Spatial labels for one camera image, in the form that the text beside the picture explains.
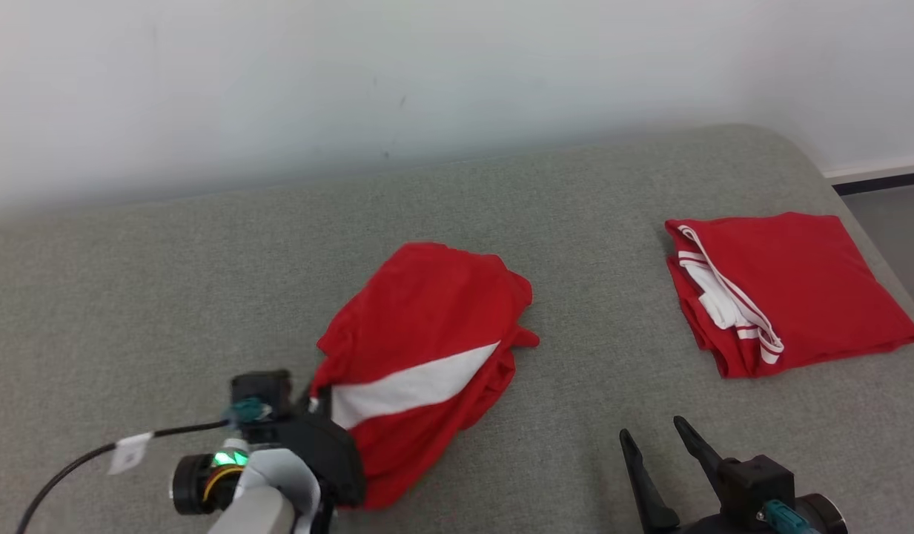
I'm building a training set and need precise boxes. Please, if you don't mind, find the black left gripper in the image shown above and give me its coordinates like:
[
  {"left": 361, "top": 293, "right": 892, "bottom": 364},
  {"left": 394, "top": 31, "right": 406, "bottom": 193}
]
[{"left": 240, "top": 382, "right": 367, "bottom": 510}]

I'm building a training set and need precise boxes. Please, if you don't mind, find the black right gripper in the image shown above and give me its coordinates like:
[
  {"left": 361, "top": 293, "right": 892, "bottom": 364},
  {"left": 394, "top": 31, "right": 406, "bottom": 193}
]
[{"left": 619, "top": 415, "right": 772, "bottom": 534}]

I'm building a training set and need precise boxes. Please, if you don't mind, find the red shirt with white band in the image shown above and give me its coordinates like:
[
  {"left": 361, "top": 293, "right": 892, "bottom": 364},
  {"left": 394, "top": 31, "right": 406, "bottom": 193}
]
[{"left": 308, "top": 241, "right": 540, "bottom": 511}]

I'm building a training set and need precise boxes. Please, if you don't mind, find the red shirt with white sleeve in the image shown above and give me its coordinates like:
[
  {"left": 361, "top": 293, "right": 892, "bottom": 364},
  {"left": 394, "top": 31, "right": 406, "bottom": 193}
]
[{"left": 664, "top": 211, "right": 914, "bottom": 379}]

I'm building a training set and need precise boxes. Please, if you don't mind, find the grey fabric sofa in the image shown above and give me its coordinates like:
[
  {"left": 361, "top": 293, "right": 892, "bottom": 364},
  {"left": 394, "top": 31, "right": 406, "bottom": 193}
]
[{"left": 0, "top": 122, "right": 914, "bottom": 534}]

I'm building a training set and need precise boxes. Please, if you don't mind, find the yellow wire loop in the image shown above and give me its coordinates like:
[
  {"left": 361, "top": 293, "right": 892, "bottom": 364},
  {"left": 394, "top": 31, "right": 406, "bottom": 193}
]
[{"left": 202, "top": 464, "right": 244, "bottom": 504}]

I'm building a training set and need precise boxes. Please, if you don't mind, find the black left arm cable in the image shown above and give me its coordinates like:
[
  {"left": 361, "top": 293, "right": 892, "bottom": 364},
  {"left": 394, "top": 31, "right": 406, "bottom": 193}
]
[{"left": 16, "top": 399, "right": 274, "bottom": 534}]

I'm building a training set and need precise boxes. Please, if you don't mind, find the white wall baseboard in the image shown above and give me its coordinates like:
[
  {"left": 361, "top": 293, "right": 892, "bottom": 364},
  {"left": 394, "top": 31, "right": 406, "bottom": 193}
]
[{"left": 822, "top": 154, "right": 914, "bottom": 185}]

